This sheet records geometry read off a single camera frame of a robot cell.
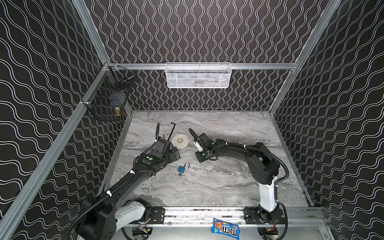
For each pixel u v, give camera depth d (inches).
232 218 29.5
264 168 20.1
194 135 30.5
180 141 40.6
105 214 15.2
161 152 24.7
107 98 37.3
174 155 29.6
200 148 31.4
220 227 27.7
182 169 35.5
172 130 43.1
